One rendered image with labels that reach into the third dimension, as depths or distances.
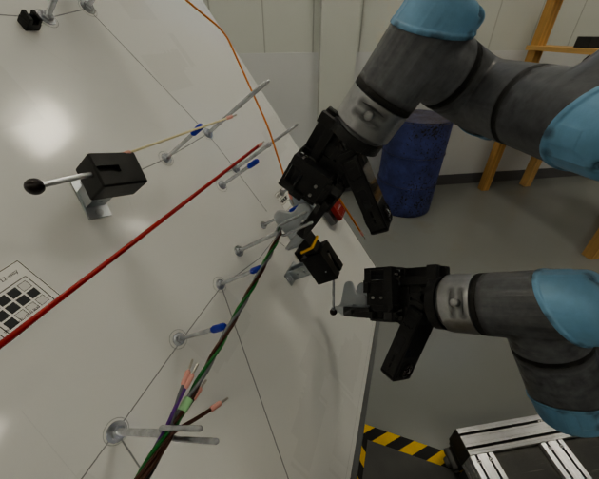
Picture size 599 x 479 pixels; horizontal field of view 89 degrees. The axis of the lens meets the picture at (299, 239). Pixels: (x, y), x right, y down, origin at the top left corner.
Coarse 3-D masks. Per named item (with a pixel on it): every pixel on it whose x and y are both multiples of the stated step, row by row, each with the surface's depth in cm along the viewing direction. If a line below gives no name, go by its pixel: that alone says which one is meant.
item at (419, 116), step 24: (408, 120) 246; (432, 120) 246; (408, 144) 249; (432, 144) 245; (384, 168) 276; (408, 168) 258; (432, 168) 259; (384, 192) 284; (408, 192) 270; (432, 192) 278; (408, 216) 283
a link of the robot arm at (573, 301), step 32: (480, 288) 34; (512, 288) 32; (544, 288) 30; (576, 288) 28; (480, 320) 34; (512, 320) 31; (544, 320) 29; (576, 320) 28; (544, 352) 31; (576, 352) 30
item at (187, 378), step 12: (192, 360) 26; (192, 372) 25; (180, 396) 24; (216, 408) 26; (168, 420) 23; (192, 420) 24; (168, 432) 22; (156, 444) 22; (168, 444) 22; (156, 456) 21; (144, 468) 21
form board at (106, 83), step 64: (0, 0) 32; (64, 0) 38; (128, 0) 47; (192, 0) 61; (0, 64) 30; (64, 64) 36; (128, 64) 43; (192, 64) 54; (0, 128) 29; (64, 128) 33; (128, 128) 39; (192, 128) 48; (256, 128) 63; (0, 192) 27; (64, 192) 31; (192, 192) 44; (256, 192) 56; (0, 256) 26; (64, 256) 29; (128, 256) 34; (192, 256) 40; (256, 256) 50; (64, 320) 27; (128, 320) 32; (192, 320) 37; (256, 320) 45; (320, 320) 58; (0, 384) 23; (64, 384) 26; (128, 384) 30; (192, 384) 34; (256, 384) 41; (320, 384) 52; (0, 448) 22; (64, 448) 25; (128, 448) 28; (192, 448) 32; (256, 448) 38; (320, 448) 47
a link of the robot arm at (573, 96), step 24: (528, 72) 27; (552, 72) 25; (576, 72) 24; (504, 96) 28; (528, 96) 26; (552, 96) 24; (576, 96) 23; (504, 120) 28; (528, 120) 26; (552, 120) 24; (576, 120) 22; (528, 144) 27; (552, 144) 24; (576, 144) 23; (576, 168) 24
